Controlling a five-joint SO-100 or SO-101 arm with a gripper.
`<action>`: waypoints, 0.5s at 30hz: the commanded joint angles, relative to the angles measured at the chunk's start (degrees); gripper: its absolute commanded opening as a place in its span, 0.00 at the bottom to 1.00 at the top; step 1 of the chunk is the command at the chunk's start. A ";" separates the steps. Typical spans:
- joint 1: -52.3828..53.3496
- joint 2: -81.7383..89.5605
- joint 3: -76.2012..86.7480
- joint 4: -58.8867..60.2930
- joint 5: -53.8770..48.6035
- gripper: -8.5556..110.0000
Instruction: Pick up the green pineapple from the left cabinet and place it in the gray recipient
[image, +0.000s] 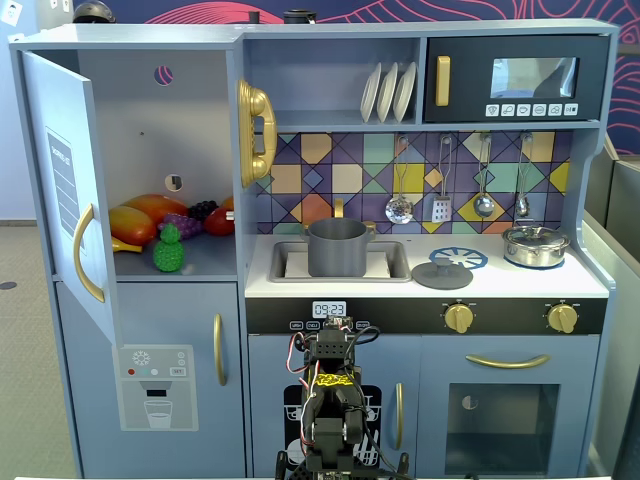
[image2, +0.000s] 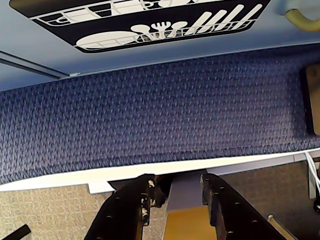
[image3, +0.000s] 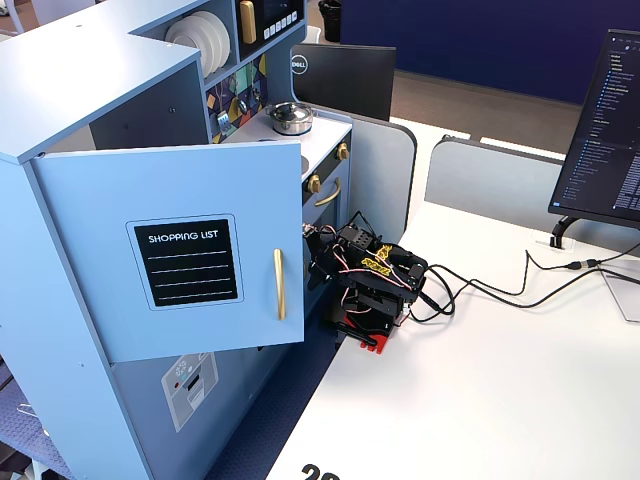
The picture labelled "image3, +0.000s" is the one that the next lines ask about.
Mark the white desk cable grommet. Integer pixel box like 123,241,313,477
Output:
531,236,577,252

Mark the lit computer monitor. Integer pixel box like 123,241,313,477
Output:
547,28,640,225

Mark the blue toy kitchen cabinet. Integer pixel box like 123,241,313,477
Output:
0,0,354,480

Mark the dark blue room divider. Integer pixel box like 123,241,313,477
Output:
339,0,640,105

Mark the red arm base clamp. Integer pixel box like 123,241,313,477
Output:
319,308,392,356

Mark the gold oven handle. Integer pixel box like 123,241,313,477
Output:
313,177,344,208

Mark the white toy plate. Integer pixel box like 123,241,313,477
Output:
165,17,202,53
199,10,232,77
175,12,221,71

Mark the black power cable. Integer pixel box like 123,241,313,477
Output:
418,248,640,324

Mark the toy microwave with gold handle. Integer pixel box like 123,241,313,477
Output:
234,0,306,64

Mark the gold microwave handle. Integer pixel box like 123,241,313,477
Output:
238,0,258,46

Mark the gold cabinet door handle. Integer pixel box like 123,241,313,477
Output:
272,247,288,322

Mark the blue shopping list cabinet door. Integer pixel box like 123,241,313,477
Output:
29,141,307,364

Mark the black trash bin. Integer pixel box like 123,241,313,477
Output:
317,0,344,44

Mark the gray flat stand plate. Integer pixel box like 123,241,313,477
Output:
598,266,640,324

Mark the silver toy pot with lid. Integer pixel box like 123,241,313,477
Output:
264,101,315,137

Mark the black Dell monitor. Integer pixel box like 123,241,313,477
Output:
290,43,398,123

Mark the black USB cable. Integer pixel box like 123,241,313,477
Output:
524,248,640,274

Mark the gray desk partition panel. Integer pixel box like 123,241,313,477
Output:
424,135,567,227
319,103,419,237

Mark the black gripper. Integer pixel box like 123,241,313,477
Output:
305,232,347,294

